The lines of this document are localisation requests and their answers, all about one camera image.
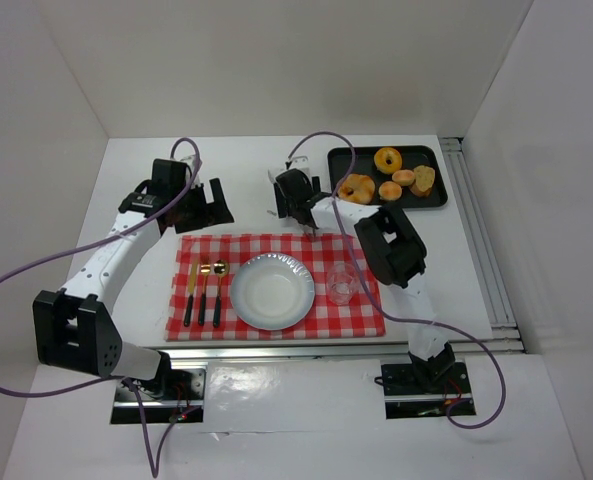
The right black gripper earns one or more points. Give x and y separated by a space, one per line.
302 216

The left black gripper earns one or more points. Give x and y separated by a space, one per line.
202 207

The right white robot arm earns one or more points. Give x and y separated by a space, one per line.
394 253

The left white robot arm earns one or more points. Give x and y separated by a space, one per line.
74 329

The baguette bread slice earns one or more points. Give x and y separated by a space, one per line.
424 179

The black baking tray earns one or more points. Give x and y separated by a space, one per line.
339 159

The large brown bagel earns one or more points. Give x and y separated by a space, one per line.
357 188

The red checkered cloth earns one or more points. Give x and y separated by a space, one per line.
325 320

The small round bun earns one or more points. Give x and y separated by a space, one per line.
404 177
390 191

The white grey-rimmed plate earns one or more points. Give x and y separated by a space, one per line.
272 291

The clear drinking glass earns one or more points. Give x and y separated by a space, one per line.
341 283

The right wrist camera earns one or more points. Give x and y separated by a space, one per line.
298 163

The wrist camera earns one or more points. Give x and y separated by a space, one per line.
298 163
192 162

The gold fork black handle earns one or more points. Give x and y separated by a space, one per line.
205 270

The gold spoon black handle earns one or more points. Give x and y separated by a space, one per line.
221 270

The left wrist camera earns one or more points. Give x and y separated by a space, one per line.
192 162

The glazed ring donut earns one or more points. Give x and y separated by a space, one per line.
388 160

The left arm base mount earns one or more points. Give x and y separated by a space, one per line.
181 398

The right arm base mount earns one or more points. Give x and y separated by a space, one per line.
405 397

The aluminium rail frame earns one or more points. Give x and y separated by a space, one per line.
506 334

